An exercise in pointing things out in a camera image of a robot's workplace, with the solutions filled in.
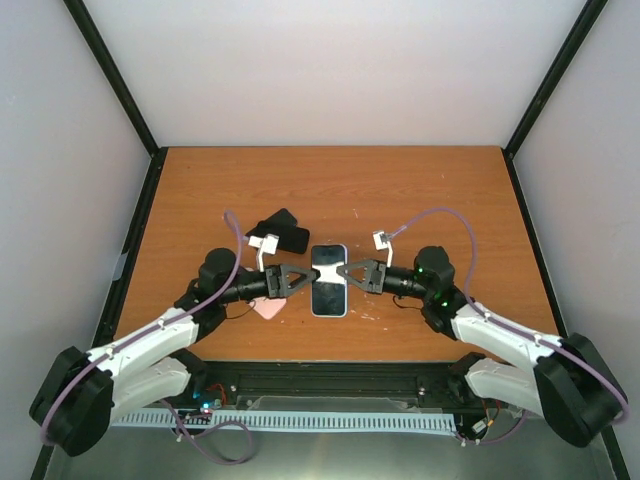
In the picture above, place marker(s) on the light blue phone case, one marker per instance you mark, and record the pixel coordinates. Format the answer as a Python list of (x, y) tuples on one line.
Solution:
[(314, 280)]

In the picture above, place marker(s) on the pink phone case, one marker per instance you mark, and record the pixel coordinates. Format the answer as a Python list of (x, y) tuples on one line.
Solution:
[(267, 308)]

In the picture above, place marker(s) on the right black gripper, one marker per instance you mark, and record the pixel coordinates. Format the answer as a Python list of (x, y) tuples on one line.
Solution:
[(373, 280)]

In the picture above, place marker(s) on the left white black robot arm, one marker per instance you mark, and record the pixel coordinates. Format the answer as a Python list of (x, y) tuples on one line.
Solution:
[(84, 392)]

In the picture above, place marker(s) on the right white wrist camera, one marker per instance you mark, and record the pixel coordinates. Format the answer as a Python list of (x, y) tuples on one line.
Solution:
[(383, 242)]

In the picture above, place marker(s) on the black aluminium frame rail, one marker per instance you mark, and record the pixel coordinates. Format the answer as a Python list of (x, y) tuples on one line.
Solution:
[(422, 385)]

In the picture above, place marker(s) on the light blue cable duct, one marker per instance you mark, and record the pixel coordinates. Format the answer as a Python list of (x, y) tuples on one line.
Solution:
[(322, 422)]

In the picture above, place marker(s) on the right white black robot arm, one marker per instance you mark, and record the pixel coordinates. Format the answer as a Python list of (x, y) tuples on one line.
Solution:
[(564, 380)]

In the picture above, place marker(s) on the black phone case rear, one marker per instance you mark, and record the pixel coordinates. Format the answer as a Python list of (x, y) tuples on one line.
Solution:
[(282, 219)]

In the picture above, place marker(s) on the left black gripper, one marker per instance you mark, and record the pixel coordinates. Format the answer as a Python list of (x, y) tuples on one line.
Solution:
[(277, 279)]

